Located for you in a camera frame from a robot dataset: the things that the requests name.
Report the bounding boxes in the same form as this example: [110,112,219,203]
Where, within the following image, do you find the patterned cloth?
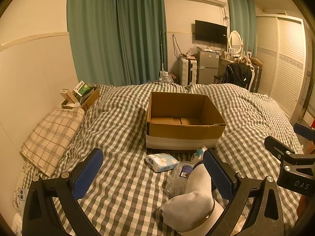
[234,56,252,66]

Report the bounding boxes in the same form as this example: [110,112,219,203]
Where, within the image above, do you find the clear water jug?
[159,72,175,84]

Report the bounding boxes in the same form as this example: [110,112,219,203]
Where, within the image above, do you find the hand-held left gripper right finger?
[203,149,284,236]

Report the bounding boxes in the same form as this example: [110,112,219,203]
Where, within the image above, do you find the dressing table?
[218,56,237,77]

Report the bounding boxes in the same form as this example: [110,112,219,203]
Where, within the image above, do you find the plaid pillow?
[20,107,85,177]

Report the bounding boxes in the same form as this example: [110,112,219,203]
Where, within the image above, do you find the white chair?
[246,65,255,92]

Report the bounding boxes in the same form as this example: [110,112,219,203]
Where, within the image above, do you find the white pole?
[160,31,166,77]

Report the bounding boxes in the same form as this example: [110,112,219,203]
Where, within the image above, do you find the green packet box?
[73,80,95,96]

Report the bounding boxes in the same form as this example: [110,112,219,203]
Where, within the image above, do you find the grey small fridge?
[197,51,219,84]

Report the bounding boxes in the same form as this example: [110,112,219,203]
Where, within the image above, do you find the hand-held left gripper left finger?
[22,148,104,236]

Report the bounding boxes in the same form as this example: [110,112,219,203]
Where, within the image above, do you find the blue tissue pack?
[145,153,180,173]

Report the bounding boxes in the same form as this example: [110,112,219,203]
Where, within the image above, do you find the tan slim box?
[61,88,75,104]

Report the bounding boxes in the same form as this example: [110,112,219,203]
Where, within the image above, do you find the hanging cables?
[172,35,183,57]

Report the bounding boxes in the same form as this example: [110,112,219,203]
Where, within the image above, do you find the white sock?
[159,163,214,227]

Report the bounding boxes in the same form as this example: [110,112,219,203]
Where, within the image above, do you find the white suitcase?
[179,58,197,86]

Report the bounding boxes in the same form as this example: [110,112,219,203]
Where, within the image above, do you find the black jacket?
[220,63,252,90]

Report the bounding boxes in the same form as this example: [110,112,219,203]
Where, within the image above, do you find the clear plastic jar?
[165,161,195,198]

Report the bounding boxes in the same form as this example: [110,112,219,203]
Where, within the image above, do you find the black wall television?
[195,20,227,44]

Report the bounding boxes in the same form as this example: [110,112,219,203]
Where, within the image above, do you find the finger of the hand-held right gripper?
[294,123,315,140]
[264,136,315,164]

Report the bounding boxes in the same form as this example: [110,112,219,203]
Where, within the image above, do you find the dark green curtain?
[113,0,168,84]
[67,0,123,86]

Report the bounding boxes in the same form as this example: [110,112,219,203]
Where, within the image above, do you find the white slatted wardrobe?
[255,13,312,121]

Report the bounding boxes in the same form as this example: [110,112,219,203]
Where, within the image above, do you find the light green curtain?
[226,0,257,57]

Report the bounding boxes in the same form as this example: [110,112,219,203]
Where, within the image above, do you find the small cardboard box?
[61,86,100,110]

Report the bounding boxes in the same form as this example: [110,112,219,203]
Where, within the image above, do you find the checked duvet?
[21,83,304,236]

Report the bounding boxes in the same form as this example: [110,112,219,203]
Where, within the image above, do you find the white oval mirror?
[228,30,243,54]

